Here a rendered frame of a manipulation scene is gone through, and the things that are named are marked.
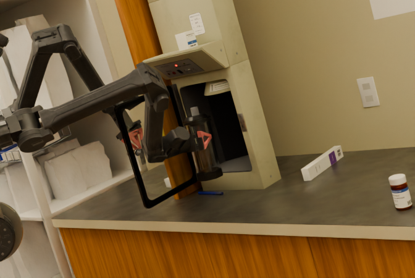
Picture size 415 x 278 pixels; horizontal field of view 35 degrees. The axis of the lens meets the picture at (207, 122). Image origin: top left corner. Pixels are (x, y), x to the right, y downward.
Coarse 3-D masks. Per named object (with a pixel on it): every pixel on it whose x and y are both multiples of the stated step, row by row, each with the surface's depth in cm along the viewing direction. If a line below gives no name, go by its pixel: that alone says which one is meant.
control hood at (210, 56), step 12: (192, 48) 231; (204, 48) 229; (216, 48) 233; (144, 60) 249; (156, 60) 245; (168, 60) 242; (180, 60) 239; (192, 60) 237; (204, 60) 234; (216, 60) 233
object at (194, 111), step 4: (192, 108) 244; (196, 108) 244; (192, 112) 244; (196, 112) 244; (188, 116) 247; (192, 116) 243; (196, 116) 241; (200, 116) 241; (204, 116) 242; (188, 120) 242; (192, 120) 241
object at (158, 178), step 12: (132, 108) 242; (144, 108) 246; (132, 120) 241; (144, 120) 246; (168, 120) 255; (132, 132) 241; (168, 132) 254; (132, 144) 240; (180, 156) 258; (132, 168) 240; (144, 168) 243; (156, 168) 248; (168, 168) 252; (180, 168) 257; (144, 180) 243; (156, 180) 247; (168, 180) 252; (180, 180) 256; (156, 192) 246; (144, 204) 242
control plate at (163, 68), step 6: (186, 60) 238; (156, 66) 249; (162, 66) 248; (168, 66) 246; (174, 66) 245; (180, 66) 244; (186, 66) 242; (192, 66) 241; (198, 66) 240; (162, 72) 252; (168, 72) 251; (186, 72) 247; (192, 72) 246
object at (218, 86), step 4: (216, 80) 249; (220, 80) 248; (224, 80) 248; (208, 84) 251; (212, 84) 249; (216, 84) 248; (220, 84) 248; (224, 84) 247; (228, 84) 247; (208, 88) 251; (212, 88) 249; (216, 88) 248; (220, 88) 247; (224, 88) 247; (228, 88) 247; (204, 92) 254; (208, 92) 251; (212, 92) 249; (216, 92) 248; (220, 92) 247
